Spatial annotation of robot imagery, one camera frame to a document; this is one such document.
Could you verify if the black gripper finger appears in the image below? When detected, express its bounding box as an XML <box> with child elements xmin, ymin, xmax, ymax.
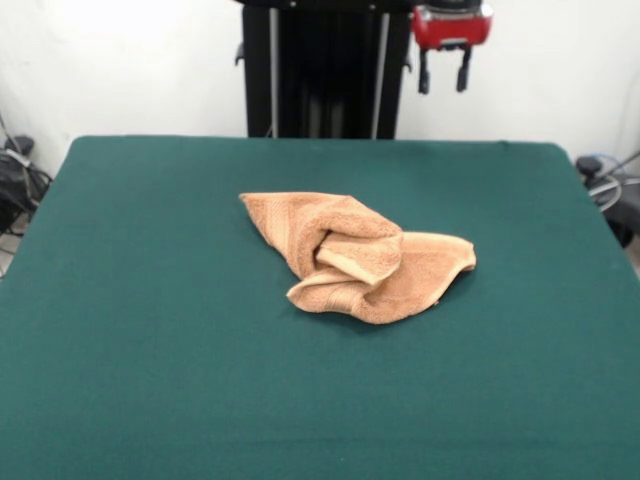
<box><xmin>417</xmin><ymin>47</ymin><xmax>432</xmax><ymax>95</ymax></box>
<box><xmin>454</xmin><ymin>45</ymin><xmax>474</xmax><ymax>92</ymax></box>

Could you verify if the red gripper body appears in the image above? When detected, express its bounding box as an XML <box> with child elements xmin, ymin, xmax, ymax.
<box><xmin>410</xmin><ymin>3</ymin><xmax>493</xmax><ymax>52</ymax></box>

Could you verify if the tan terry towel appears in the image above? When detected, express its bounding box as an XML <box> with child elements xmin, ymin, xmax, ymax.
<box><xmin>238</xmin><ymin>191</ymin><xmax>477</xmax><ymax>325</ymax></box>

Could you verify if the dark green table cloth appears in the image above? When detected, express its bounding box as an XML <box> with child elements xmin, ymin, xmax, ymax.
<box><xmin>0</xmin><ymin>134</ymin><xmax>640</xmax><ymax>480</ymax></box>

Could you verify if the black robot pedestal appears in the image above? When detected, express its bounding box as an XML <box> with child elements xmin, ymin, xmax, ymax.
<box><xmin>232</xmin><ymin>0</ymin><xmax>426</xmax><ymax>140</ymax></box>

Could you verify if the grey stand base with cables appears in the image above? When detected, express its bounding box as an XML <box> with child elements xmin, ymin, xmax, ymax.
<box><xmin>574</xmin><ymin>152</ymin><xmax>640</xmax><ymax>249</ymax></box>

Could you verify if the black equipment base with cables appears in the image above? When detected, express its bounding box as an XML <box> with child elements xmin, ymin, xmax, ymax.
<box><xmin>0</xmin><ymin>134</ymin><xmax>54</xmax><ymax>236</ymax></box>

